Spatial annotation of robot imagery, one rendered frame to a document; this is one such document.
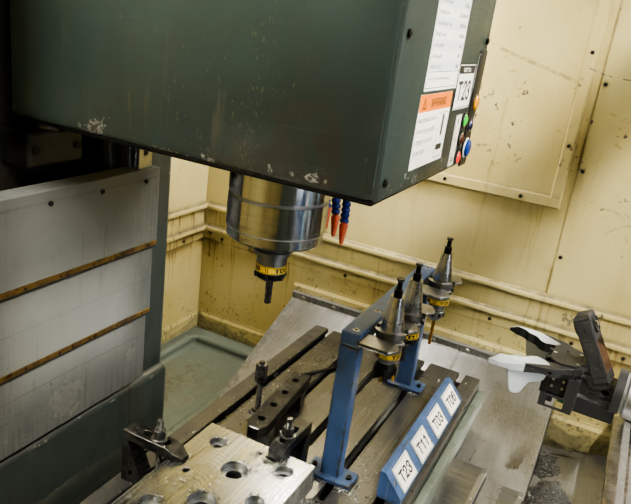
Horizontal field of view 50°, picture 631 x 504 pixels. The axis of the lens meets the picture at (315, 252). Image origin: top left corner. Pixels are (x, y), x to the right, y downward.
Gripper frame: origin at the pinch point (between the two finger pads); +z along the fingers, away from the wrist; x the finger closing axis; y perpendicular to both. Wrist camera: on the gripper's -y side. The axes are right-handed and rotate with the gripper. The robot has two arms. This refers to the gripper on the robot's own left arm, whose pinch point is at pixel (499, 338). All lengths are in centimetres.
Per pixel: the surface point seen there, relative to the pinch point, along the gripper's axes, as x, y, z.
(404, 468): 6.0, 35.9, 12.9
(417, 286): 15.4, 1.6, 20.2
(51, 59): -31, -35, 70
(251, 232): -24.9, -14.9, 34.4
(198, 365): 61, 72, 106
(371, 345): -1.6, 8.4, 21.3
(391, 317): 3.8, 4.4, 20.4
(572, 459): 81, 65, -15
